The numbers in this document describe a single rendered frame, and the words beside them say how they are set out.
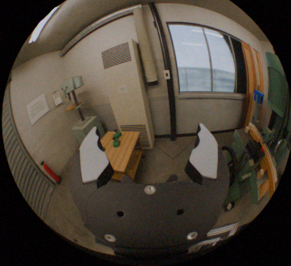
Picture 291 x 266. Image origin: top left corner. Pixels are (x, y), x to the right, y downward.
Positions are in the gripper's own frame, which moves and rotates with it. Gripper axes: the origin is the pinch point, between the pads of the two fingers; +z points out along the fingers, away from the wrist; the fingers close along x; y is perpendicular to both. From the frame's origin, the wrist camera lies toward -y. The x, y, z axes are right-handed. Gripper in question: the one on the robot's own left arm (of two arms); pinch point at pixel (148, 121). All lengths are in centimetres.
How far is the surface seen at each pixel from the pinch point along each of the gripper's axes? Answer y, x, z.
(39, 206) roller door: 136, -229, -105
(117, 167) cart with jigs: 76, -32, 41
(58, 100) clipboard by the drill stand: 16, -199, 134
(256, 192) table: 28, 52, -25
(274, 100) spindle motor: -10, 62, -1
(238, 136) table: 26, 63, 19
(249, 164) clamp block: 22, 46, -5
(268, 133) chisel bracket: 9, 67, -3
